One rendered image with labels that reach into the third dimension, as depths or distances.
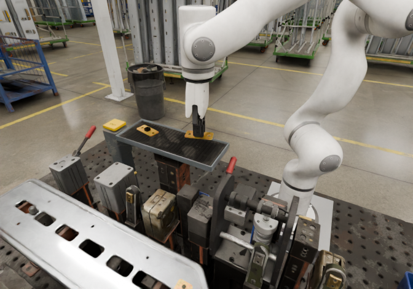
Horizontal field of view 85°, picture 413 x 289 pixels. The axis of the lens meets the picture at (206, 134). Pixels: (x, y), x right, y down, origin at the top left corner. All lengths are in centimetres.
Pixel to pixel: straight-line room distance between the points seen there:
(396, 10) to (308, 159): 40
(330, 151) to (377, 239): 62
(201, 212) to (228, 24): 46
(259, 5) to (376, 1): 25
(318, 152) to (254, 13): 42
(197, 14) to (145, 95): 272
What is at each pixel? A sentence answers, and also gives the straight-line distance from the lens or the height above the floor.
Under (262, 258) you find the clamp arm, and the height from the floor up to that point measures 108.
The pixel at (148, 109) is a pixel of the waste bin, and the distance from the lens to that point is 331.
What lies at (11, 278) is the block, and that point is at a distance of 76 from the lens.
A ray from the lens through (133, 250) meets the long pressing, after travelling 71.
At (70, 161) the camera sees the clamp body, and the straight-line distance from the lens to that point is 97.
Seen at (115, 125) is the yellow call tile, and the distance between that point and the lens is 92.
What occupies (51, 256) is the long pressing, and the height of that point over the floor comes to 100.
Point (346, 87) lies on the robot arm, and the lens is 73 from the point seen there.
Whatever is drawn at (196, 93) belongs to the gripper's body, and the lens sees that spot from 57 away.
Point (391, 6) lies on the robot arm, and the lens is 66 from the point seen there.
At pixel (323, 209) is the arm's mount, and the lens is 113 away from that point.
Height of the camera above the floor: 158
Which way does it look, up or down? 32 degrees down
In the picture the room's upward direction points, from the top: straight up
